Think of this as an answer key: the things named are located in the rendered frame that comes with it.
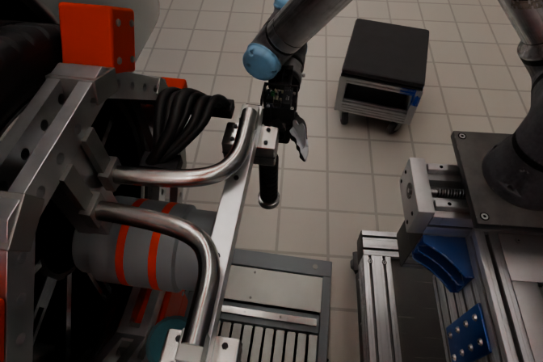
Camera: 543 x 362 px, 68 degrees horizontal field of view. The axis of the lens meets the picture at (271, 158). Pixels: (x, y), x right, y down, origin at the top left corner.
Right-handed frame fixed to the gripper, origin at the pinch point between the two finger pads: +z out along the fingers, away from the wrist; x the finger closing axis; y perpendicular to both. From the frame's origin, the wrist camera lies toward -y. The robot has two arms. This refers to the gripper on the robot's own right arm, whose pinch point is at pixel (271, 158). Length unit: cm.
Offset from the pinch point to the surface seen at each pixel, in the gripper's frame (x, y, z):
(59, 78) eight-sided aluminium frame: -24.7, 29.0, 13.5
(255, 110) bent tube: -1.8, 17.8, 4.5
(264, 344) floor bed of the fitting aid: 0, -77, 17
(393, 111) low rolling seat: 43, -67, -85
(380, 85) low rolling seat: 34, -54, -86
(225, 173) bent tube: -3.9, 17.6, 16.8
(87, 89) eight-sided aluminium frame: -20.5, 28.9, 14.7
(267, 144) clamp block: 0.2, 12.0, 6.3
